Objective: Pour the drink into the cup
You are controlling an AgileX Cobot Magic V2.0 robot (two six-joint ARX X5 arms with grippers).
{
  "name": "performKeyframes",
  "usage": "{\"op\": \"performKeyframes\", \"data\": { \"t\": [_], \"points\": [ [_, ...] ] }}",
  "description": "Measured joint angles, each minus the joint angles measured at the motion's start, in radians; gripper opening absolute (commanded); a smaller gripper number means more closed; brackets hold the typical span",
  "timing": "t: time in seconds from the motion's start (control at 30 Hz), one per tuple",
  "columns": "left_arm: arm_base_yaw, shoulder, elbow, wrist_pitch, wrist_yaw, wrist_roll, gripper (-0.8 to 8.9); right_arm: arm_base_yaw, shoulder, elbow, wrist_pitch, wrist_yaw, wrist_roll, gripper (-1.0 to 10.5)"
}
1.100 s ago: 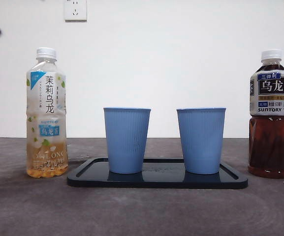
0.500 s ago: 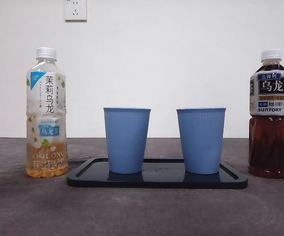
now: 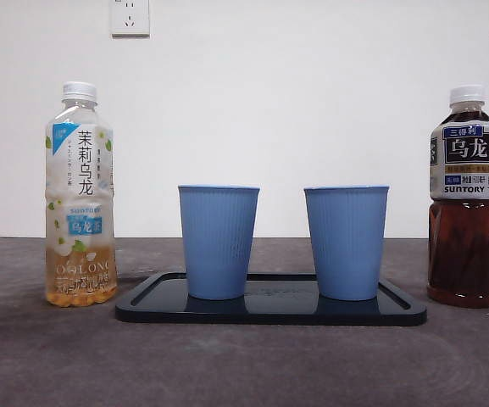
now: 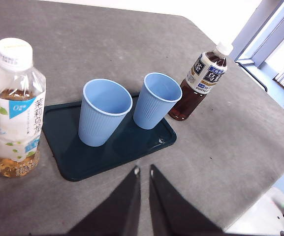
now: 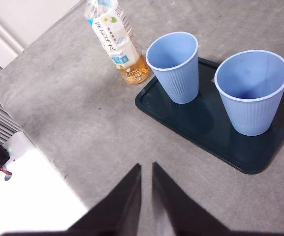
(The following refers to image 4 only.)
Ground dark oolong tea bottle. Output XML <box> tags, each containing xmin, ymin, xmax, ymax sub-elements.
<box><xmin>168</xmin><ymin>41</ymin><xmax>233</xmax><ymax>121</ymax></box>

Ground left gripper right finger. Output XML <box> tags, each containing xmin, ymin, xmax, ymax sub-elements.
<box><xmin>148</xmin><ymin>164</ymin><xmax>225</xmax><ymax>236</ymax></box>

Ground blue ribbed plastic cup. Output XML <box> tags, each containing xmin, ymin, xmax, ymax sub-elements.
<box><xmin>133</xmin><ymin>72</ymin><xmax>183</xmax><ymax>130</ymax></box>
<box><xmin>78</xmin><ymin>78</ymin><xmax>133</xmax><ymax>148</ymax></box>

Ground pale jasmine oolong tea bottle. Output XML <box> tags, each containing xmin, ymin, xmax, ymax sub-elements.
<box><xmin>0</xmin><ymin>37</ymin><xmax>46</xmax><ymax>178</ymax></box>

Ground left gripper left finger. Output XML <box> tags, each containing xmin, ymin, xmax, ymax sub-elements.
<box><xmin>65</xmin><ymin>165</ymin><xmax>143</xmax><ymax>236</ymax></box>

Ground pale blue window frame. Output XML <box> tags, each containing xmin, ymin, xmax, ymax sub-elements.
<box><xmin>231</xmin><ymin>0</ymin><xmax>284</xmax><ymax>99</ymax></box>

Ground dark blue rectangular tray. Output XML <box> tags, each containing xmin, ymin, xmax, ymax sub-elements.
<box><xmin>42</xmin><ymin>92</ymin><xmax>178</xmax><ymax>182</ymax></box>

